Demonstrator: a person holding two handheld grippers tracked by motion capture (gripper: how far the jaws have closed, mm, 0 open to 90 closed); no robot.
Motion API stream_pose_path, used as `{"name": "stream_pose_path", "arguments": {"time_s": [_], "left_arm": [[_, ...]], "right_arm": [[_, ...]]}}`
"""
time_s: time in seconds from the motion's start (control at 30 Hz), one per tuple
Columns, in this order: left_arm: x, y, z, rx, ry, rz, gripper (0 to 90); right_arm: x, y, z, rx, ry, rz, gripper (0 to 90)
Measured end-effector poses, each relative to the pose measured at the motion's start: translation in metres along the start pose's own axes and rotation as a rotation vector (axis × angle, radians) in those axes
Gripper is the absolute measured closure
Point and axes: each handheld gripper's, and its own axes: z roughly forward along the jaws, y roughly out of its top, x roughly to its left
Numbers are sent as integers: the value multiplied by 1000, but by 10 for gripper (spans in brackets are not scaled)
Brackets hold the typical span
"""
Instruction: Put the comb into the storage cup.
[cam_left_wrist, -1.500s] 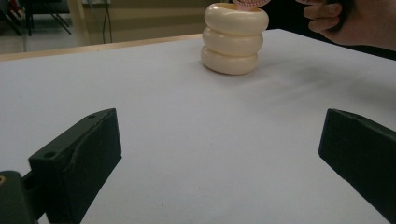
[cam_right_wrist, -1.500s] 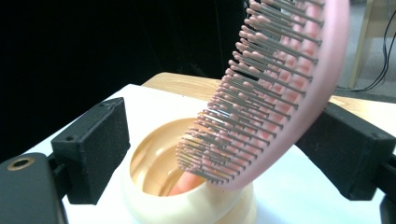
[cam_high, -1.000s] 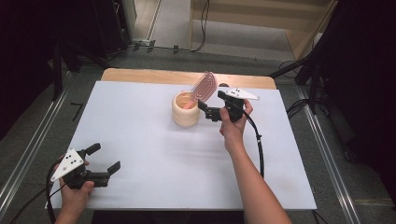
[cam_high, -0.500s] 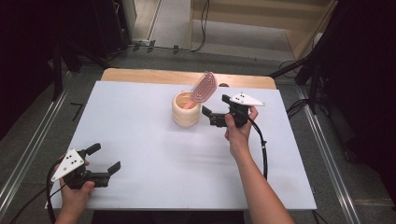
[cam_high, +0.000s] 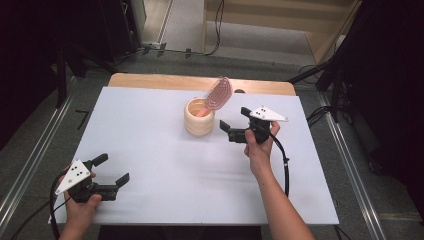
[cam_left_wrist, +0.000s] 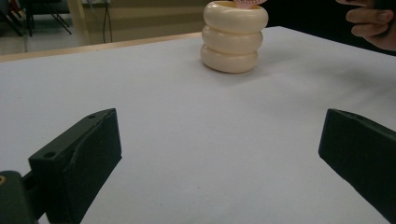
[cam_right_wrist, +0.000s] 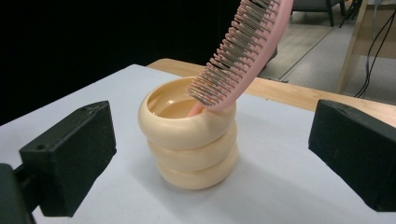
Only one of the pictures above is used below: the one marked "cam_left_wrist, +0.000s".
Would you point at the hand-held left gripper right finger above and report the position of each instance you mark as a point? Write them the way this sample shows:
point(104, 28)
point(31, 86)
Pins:
point(361, 155)

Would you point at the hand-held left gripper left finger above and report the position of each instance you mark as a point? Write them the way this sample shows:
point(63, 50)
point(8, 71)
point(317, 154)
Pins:
point(77, 165)

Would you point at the cream ribbed cup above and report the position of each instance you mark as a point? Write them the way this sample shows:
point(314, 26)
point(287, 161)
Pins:
point(232, 40)

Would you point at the pink hairbrush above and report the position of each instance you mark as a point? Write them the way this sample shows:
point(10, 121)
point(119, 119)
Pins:
point(249, 2)

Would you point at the wooden table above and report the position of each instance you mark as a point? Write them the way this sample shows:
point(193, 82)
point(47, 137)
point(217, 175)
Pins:
point(93, 46)

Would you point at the black metal stand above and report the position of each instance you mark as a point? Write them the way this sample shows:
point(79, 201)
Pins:
point(34, 15)

